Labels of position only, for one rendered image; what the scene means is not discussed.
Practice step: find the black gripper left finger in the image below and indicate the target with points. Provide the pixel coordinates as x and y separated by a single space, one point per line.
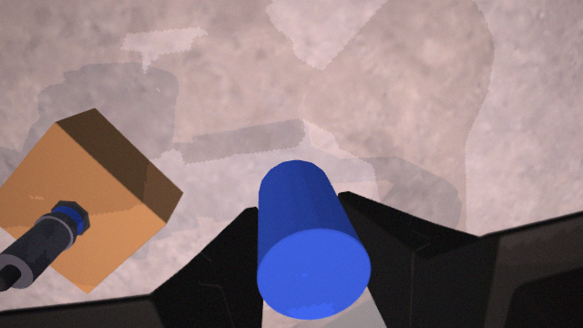
218 288

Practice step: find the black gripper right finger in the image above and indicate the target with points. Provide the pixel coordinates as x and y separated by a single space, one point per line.
426 275

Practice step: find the blue cylinder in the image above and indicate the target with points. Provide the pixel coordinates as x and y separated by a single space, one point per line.
311 263

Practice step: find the black marker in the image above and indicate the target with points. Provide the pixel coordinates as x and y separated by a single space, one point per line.
23 261

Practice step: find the orange square block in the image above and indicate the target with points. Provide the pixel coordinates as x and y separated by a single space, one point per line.
83 160

